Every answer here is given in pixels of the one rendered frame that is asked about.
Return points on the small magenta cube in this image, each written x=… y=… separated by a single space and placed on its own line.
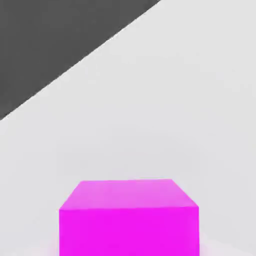
x=129 y=226

